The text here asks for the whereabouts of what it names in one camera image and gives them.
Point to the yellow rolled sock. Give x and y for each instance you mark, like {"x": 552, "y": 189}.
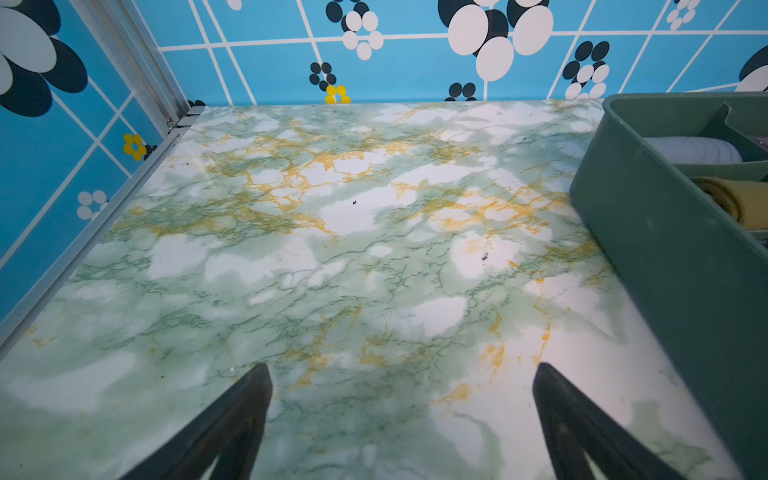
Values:
{"x": 744, "y": 201}

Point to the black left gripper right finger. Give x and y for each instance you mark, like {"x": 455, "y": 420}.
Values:
{"x": 579, "y": 435}

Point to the green plastic organizer tray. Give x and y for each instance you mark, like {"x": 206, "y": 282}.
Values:
{"x": 697, "y": 276}

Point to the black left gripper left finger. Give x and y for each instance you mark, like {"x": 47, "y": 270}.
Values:
{"x": 224, "y": 438}

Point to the white rolled sock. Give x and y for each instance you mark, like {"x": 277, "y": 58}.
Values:
{"x": 684, "y": 150}

